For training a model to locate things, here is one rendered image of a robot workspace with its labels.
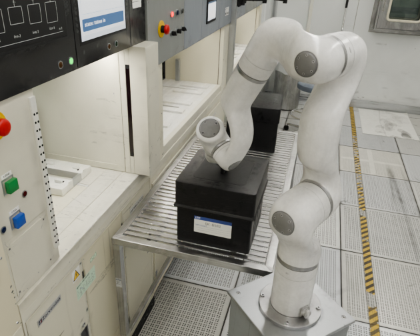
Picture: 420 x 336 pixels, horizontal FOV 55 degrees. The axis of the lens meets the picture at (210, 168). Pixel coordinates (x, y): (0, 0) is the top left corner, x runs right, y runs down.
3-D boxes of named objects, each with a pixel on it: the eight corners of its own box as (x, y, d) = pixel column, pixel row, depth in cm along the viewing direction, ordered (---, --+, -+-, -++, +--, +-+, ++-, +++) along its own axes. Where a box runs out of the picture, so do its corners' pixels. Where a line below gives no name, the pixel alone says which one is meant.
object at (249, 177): (254, 221, 137) (258, 189, 131) (172, 205, 144) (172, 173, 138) (268, 181, 163) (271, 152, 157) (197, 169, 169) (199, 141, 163)
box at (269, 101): (275, 153, 221) (281, 109, 210) (223, 147, 226) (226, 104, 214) (278, 134, 246) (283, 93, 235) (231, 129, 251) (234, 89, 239)
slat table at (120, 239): (253, 409, 173) (272, 272, 138) (123, 371, 186) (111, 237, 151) (285, 233, 285) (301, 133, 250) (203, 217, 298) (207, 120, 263)
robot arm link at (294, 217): (327, 257, 117) (343, 185, 106) (293, 291, 105) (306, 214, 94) (291, 239, 124) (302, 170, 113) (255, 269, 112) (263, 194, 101)
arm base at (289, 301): (334, 315, 122) (346, 267, 114) (285, 339, 114) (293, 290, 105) (293, 275, 137) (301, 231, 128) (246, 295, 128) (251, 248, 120)
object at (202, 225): (175, 239, 152) (175, 200, 144) (198, 201, 175) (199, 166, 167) (249, 255, 145) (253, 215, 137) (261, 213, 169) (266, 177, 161)
